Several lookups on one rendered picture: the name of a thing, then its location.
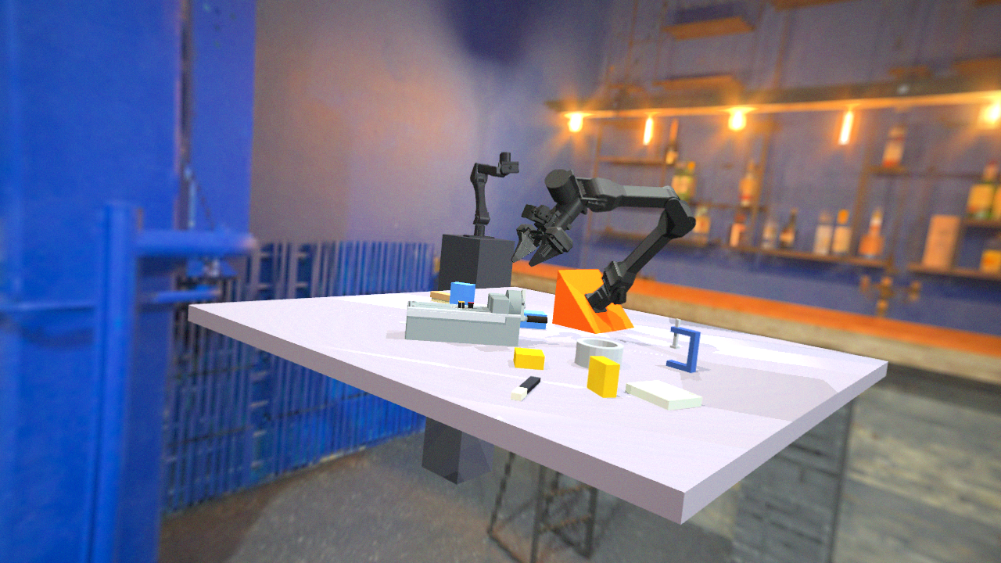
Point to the blue block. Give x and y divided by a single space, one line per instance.
524 324
462 292

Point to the blue c-clamp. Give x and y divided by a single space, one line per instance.
692 355

